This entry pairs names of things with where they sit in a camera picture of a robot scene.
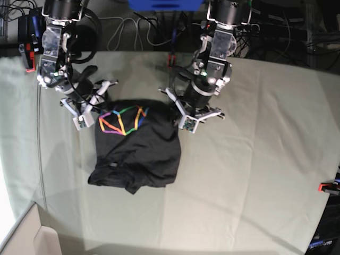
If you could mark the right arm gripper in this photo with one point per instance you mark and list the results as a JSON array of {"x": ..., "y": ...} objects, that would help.
[{"x": 82, "y": 98}]

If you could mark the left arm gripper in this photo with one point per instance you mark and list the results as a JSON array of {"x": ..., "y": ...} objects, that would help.
[{"x": 193, "y": 106}]

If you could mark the black t-shirt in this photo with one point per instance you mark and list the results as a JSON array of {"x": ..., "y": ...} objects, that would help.
[{"x": 137, "y": 144}]

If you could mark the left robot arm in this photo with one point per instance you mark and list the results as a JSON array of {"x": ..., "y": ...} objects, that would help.
[{"x": 218, "y": 43}]

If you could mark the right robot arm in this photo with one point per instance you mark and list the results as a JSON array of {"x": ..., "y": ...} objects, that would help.
[{"x": 60, "y": 53}]

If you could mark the middle black orange clamp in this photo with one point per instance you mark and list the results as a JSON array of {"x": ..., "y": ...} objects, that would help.
[{"x": 172, "y": 56}]

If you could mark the black orange clamp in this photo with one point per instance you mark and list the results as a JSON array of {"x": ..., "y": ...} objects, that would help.
[
  {"x": 30, "y": 31},
  {"x": 172, "y": 56},
  {"x": 331, "y": 187}
]

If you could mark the left black orange clamp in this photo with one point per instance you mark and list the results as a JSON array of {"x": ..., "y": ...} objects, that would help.
[{"x": 30, "y": 31}]

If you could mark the light green table cloth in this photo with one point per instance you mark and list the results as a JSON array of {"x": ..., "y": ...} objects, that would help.
[{"x": 247, "y": 184}]

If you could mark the blue plastic box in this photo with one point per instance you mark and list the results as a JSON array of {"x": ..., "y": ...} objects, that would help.
[{"x": 165, "y": 5}]

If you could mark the beige cardboard box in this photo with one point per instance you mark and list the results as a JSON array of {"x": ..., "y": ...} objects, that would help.
[{"x": 29, "y": 236}]

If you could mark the right black orange clamp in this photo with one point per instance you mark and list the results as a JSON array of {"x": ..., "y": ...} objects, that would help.
[{"x": 331, "y": 187}]

